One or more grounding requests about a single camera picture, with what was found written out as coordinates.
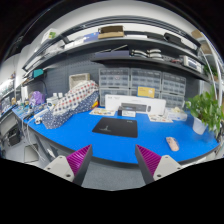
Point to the dark metal shelf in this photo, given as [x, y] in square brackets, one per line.
[60, 44]

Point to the blue table mat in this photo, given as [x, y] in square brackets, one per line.
[77, 132]

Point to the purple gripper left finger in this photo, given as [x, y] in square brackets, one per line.
[73, 167]

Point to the grey drawer organizer cabinet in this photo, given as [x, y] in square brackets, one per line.
[126, 81]

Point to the white keyboard box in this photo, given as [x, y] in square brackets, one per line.
[143, 105]

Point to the yellow label card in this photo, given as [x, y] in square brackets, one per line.
[146, 92]

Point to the brown cardboard box on shelf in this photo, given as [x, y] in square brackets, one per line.
[110, 32]

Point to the small black white box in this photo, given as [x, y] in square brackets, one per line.
[126, 111]

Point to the purple bag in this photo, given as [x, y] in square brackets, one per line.
[36, 98]

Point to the white container right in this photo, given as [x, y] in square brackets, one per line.
[175, 114]

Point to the polka dot cloth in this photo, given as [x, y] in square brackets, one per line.
[79, 99]

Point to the white plastic basket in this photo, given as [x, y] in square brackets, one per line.
[76, 79]

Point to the black mouse pad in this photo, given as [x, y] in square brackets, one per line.
[117, 127]

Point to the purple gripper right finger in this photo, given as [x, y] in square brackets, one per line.
[153, 166]

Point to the pink computer mouse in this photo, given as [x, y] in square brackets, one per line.
[172, 143]

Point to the white jar with label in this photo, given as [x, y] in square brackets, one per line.
[51, 102]

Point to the green potted plant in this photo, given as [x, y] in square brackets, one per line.
[206, 111]

